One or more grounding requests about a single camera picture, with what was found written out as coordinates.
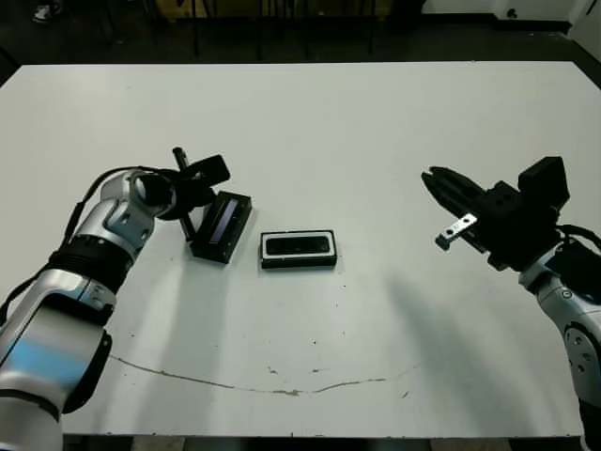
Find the black box base white insert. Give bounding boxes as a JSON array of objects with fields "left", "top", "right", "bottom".
[{"left": 258, "top": 228, "right": 338, "bottom": 271}]

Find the slim black camera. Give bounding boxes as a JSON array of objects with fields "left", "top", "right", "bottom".
[{"left": 264, "top": 236, "right": 331, "bottom": 257}]

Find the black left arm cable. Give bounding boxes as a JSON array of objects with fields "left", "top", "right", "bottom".
[{"left": 0, "top": 163, "right": 189, "bottom": 325}]

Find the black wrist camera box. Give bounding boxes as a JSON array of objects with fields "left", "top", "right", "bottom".
[
  {"left": 517, "top": 156, "right": 571, "bottom": 210},
  {"left": 186, "top": 153, "right": 232, "bottom": 188}
]

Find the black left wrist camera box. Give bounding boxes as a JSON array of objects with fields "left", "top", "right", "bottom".
[{"left": 186, "top": 153, "right": 232, "bottom": 188}]

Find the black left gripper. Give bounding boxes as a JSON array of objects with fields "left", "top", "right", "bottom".
[{"left": 163, "top": 147, "right": 220, "bottom": 243}]

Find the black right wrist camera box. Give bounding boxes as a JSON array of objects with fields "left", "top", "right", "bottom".
[{"left": 517, "top": 156, "right": 571, "bottom": 210}]

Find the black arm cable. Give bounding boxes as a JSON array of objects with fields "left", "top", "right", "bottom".
[
  {"left": 553, "top": 224, "right": 601, "bottom": 250},
  {"left": 0, "top": 163, "right": 189, "bottom": 325}
]

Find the black box lid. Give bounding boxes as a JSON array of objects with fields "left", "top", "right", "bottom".
[{"left": 191, "top": 190, "right": 254, "bottom": 267}]

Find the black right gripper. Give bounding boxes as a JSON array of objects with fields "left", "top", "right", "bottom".
[{"left": 421, "top": 166, "right": 560, "bottom": 273}]

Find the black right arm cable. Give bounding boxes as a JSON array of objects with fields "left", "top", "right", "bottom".
[{"left": 553, "top": 224, "right": 601, "bottom": 250}]

